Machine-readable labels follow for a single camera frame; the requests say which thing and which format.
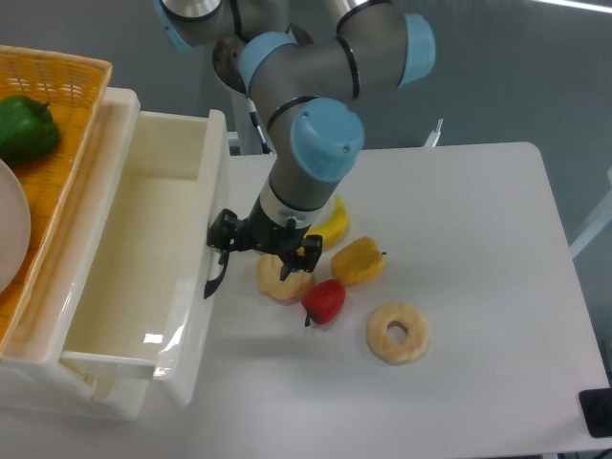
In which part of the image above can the yellow bell pepper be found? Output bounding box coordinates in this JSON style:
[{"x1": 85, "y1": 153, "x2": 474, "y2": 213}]
[{"x1": 330, "y1": 236, "x2": 386, "y2": 286}]

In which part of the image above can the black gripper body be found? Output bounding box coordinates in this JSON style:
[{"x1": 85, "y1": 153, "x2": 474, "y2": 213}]
[{"x1": 246, "y1": 198, "x2": 309, "y2": 255}]

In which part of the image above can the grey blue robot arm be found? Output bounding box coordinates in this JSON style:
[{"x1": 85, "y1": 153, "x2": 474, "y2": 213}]
[{"x1": 155, "y1": 1, "x2": 436, "y2": 276}]

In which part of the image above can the white drawer cabinet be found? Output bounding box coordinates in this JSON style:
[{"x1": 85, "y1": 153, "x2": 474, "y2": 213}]
[{"x1": 1, "y1": 88, "x2": 146, "y2": 420}]

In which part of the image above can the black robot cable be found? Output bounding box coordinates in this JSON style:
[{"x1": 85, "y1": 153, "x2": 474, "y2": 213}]
[{"x1": 247, "y1": 98, "x2": 273, "y2": 155}]

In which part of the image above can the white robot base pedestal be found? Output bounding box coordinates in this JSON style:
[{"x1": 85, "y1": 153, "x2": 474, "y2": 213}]
[{"x1": 212, "y1": 23, "x2": 317, "y2": 155}]

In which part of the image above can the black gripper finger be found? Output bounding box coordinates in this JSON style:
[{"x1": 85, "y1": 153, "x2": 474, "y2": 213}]
[
  {"x1": 277, "y1": 234, "x2": 323, "y2": 281},
  {"x1": 207, "y1": 208, "x2": 249, "y2": 264}
]

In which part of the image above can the red bell pepper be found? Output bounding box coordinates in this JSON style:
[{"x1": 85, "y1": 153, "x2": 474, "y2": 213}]
[{"x1": 301, "y1": 279, "x2": 346, "y2": 327}]

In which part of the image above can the yellow banana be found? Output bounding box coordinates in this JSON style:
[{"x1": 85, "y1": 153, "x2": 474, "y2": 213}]
[{"x1": 306, "y1": 195, "x2": 349, "y2": 250}]

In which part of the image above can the plain donut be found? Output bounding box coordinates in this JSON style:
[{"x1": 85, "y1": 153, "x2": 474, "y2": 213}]
[{"x1": 366, "y1": 302, "x2": 430, "y2": 365}]

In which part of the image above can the orange woven basket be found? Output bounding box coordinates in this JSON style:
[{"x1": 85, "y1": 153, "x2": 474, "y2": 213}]
[{"x1": 1, "y1": 45, "x2": 113, "y2": 349}]

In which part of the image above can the green bell pepper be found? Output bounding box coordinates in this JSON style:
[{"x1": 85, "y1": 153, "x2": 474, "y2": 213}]
[{"x1": 1, "y1": 95, "x2": 61, "y2": 166}]

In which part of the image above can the cream puff pastry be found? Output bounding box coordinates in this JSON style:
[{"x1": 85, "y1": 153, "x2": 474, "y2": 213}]
[{"x1": 256, "y1": 254, "x2": 315, "y2": 303}]

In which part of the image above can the black device at table edge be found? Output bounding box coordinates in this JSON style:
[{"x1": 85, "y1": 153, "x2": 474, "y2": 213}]
[{"x1": 579, "y1": 388, "x2": 611, "y2": 438}]

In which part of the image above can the beige plate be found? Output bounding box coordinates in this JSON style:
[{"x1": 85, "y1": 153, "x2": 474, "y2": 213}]
[{"x1": 0, "y1": 162, "x2": 32, "y2": 292}]

